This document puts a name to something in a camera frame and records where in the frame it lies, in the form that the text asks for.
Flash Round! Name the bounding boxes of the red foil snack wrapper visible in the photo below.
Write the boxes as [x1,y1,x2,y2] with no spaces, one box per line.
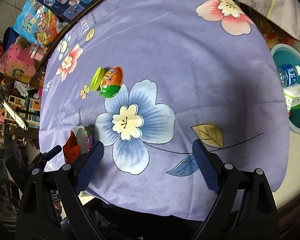
[63,131,81,164]

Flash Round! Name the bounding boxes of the green white carton box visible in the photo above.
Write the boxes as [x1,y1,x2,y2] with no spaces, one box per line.
[283,83,300,114]

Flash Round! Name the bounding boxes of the purple floral tablecloth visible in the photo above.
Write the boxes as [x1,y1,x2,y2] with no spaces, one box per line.
[39,0,289,220]

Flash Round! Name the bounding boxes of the red patterned floor mat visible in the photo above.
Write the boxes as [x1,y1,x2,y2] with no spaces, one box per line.
[257,18,295,50]

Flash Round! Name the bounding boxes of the teal plastic trash bin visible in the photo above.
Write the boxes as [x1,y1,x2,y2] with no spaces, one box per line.
[271,44,300,134]

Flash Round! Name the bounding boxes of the orange dog egg shell half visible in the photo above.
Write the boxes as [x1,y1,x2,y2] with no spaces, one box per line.
[100,66,123,98]

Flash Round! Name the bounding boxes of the plastic water bottle blue label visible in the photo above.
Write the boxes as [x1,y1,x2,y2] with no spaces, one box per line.
[277,63,300,88]

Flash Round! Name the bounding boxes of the colourful cartoon toy package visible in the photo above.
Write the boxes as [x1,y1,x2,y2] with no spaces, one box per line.
[13,0,68,51]

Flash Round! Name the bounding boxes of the pink butterfly toy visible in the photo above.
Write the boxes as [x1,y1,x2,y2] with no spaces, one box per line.
[0,42,45,80]

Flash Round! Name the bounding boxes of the green round plastic lid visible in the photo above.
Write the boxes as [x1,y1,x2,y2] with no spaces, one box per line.
[89,67,105,92]

